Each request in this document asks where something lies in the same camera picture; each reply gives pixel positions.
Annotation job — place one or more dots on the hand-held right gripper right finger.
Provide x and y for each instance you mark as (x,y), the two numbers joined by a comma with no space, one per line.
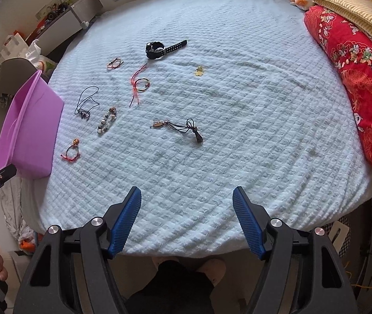
(246,222)

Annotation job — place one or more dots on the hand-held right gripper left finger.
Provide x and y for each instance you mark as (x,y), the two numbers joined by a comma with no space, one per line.
(127,222)

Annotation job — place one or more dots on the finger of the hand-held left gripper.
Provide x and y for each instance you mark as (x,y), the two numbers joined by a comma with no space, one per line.
(2,176)

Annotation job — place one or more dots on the purple plastic bin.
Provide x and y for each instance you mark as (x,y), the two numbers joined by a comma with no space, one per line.
(28,127)

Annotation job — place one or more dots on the white plastic stool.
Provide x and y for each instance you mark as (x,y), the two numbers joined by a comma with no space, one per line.
(17,265)

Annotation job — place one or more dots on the orange plastic toy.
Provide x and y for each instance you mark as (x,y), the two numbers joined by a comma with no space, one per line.
(27,244)

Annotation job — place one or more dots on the person's black trousers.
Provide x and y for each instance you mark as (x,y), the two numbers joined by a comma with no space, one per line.
(173,287)

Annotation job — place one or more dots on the checkered cloth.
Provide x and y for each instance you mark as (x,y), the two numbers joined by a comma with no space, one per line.
(333,225)

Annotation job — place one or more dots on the light blue quilted blanket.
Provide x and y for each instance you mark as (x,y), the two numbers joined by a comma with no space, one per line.
(238,121)

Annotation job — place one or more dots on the grey chair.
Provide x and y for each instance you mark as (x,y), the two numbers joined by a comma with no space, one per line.
(15,68)

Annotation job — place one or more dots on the printed plastic bag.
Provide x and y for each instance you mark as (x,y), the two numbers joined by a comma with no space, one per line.
(46,63)

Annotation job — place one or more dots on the white plastic bag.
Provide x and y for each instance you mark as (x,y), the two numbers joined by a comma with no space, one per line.
(33,50)

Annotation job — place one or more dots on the white paper bag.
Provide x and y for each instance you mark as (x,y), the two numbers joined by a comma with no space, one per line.
(12,45)

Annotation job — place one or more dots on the small yellow charm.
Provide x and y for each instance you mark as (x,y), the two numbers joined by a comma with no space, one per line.
(199,71)

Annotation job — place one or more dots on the black wristwatch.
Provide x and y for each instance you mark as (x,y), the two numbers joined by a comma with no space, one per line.
(155,49)

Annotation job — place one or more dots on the black toy vehicle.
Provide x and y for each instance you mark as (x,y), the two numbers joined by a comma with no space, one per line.
(60,10)

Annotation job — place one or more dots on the white desk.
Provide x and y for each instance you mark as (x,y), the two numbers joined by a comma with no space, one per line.
(74,13)

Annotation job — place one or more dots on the red floral quilt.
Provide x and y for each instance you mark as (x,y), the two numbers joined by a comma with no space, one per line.
(362,81)

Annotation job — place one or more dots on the white duck plush toy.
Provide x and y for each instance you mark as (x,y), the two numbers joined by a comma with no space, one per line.
(300,1)

